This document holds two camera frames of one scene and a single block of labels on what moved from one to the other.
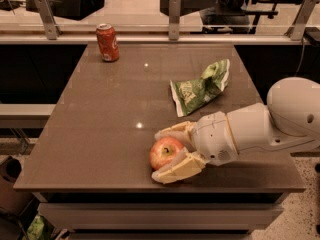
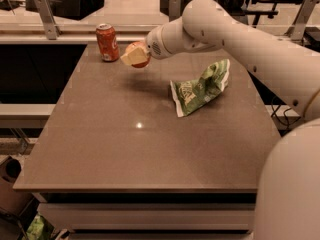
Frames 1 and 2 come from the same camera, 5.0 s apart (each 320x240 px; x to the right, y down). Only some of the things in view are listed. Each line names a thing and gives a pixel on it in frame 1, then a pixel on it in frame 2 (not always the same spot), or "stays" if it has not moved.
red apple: x=163 y=149 → x=136 y=55
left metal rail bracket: x=51 y=27 stays
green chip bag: x=192 y=94 stays
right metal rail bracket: x=297 y=31 stays
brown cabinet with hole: x=11 y=200 stays
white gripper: x=213 y=138 → x=156 y=43
